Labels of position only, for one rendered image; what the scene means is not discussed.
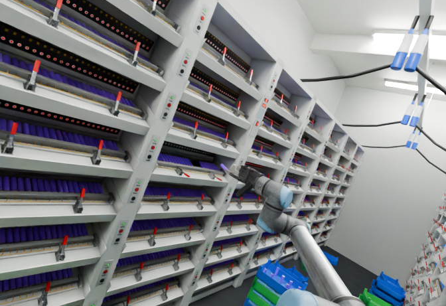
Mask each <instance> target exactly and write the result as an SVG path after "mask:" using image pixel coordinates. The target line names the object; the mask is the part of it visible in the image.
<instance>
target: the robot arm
mask: <svg viewBox="0 0 446 306"><path fill-rule="evenodd" d="M226 172H227V173H228V174H229V175H230V176H231V177H233V178H235V179H237V180H238V181H240V182H241V183H245V186H244V187H242V188H241V189H240V190H239V191H238V192H237V193H236V196H237V197H243V196H244V195H245V194H247V193H248V192H249V191H250V190H252V189H255V192H256V193H258V194H260V195H262V196H263V197H265V198H266V200H265V202H264V205H263V208H262V210H261V212H260V215H259V216H258V221H257V224H258V226H259V227H260V228H261V229H263V230H265V231H266V232H269V233H271V234H273V233H274V232H275V231H276V232H279V233H281V234H285V235H286V236H289V238H290V240H291V241H292V242H293V245H294V246H295V249H296V250H297V253H298V254H299V257H300V258H301V261H302V262H303V265H304V266H305V269H306V270H307V273H308V274H309V277H310V278H311V281H312V282H313V285H314V286H315V289H316V290H317V293H318V294H319V297H318V296H316V295H313V294H312V293H310V292H308V291H302V290H300V289H288V290H287V291H285V292H284V293H283V294H282V295H281V297H280V298H279V300H278V302H277V304H276V306H365V304H364V303H363V301H361V300H360V299H359V298H357V297H355V296H352V295H351V293H350V291H349V290H348V289H347V288H346V286H345V284H344V283H343V282H342V280H341V278H340V277H339V276H338V274H337V272H336V271H335V270H334V268H333V267H332V265H331V264H330V262H329V261H328V259H327V258H326V256H325V255H324V253H323V252H322V251H321V249H320V247H319V246H318V245H317V243H316V241H315V240H314V239H313V237H312V235H311V227H310V225H309V224H308V223H307V222H305V221H304V220H300V219H297V218H294V217H292V216H290V215H287V214H284V213H282V212H283V209H286V208H288V207H289V205H290V203H291V201H292V198H293V193H292V191H291V190H290V189H289V188H287V187H286V186H283V185H281V184H279V183H277V182H275V181H273V180H271V179H269V178H267V177H265V176H264V174H262V173H260V172H258V171H256V170H255V169H253V168H251V167H248V166H245V165H244V166H243V165H242V166H241V168H240V166H237V167H236V166H235V165H232V166H231V167H230V169H226Z"/></svg>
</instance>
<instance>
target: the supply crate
mask: <svg viewBox="0 0 446 306"><path fill-rule="evenodd" d="M264 268H266V269H267V271H266V272H265V273H264V272H263V271H264ZM276 269H277V267H276V266H275V265H273V264H272V263H271V259H268V261H267V263H265V264H264V265H263V266H262V265H260V266H259V269H258V271H257V273H256V277H258V278H259V279H260V280H262V281H263V282H264V283H266V284H268V285H269V286H270V287H271V288H273V289H274V290H276V291H277V292H278V293H280V294H281V295H282V294H283V293H284V292H285V291H287V290H288V288H286V287H285V286H286V284H287V283H289V282H290V280H291V281H292V282H293V283H292V285H291V288H290V289H298V287H301V290H302V291H305V289H306V287H307V284H308V283H307V282H305V283H304V285H303V284H302V283H301V282H299V281H297V280H296V279H295V278H293V277H291V276H290V275H288V274H287V273H285V272H284V271H282V270H281V269H279V271H278V273H277V276H274V273H275V271H276ZM271 273H273V277H270V275H271ZM283 275H284V276H285V277H284V280H283V283H282V284H280V283H279V282H280V279H281V277H282V276H283Z"/></svg>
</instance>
